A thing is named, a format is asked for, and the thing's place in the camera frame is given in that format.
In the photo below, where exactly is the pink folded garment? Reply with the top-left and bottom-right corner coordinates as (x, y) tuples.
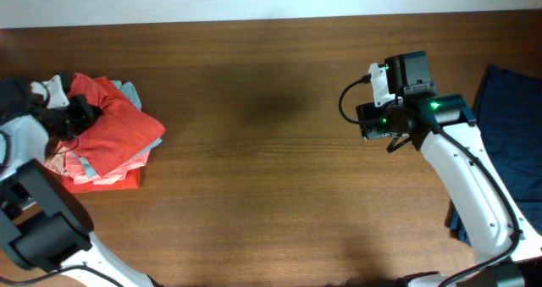
(45, 143), (152, 185)

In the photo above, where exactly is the navy blue garment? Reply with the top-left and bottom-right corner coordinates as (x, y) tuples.
(445, 64), (542, 246)

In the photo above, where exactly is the grey folded shirt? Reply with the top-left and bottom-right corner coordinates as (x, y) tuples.
(78, 80), (163, 179)

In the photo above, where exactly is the red soccer t-shirt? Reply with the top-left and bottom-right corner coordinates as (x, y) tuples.
(63, 72), (167, 178)

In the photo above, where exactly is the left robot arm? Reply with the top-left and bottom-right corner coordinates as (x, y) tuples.
(1, 74), (156, 287)

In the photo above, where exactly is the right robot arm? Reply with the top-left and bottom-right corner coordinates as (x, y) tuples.
(354, 51), (541, 287)

